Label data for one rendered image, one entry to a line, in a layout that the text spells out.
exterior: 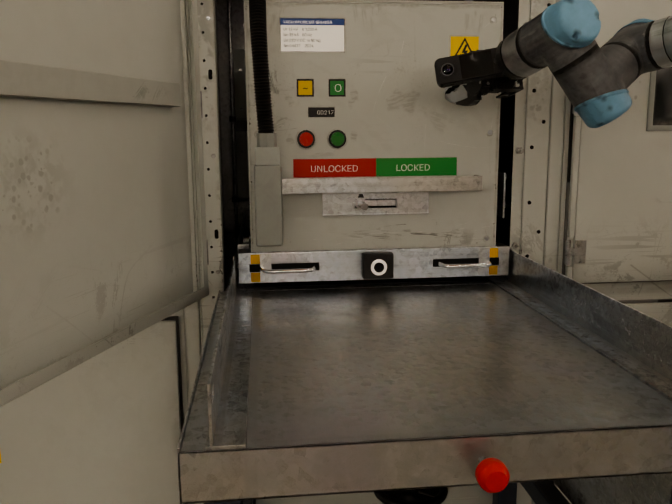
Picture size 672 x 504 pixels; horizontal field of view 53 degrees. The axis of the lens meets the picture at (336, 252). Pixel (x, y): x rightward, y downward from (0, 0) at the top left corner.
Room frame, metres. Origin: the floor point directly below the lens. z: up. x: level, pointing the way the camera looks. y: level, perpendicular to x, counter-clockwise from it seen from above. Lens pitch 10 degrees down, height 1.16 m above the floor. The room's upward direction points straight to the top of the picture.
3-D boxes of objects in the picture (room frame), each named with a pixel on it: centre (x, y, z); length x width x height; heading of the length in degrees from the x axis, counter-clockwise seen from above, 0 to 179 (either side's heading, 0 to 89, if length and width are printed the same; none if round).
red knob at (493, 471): (0.63, -0.15, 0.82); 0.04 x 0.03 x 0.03; 6
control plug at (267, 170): (1.23, 0.12, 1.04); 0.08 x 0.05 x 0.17; 6
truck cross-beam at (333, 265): (1.34, -0.08, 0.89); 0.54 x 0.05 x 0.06; 96
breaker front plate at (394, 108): (1.32, -0.08, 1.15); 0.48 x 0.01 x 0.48; 96
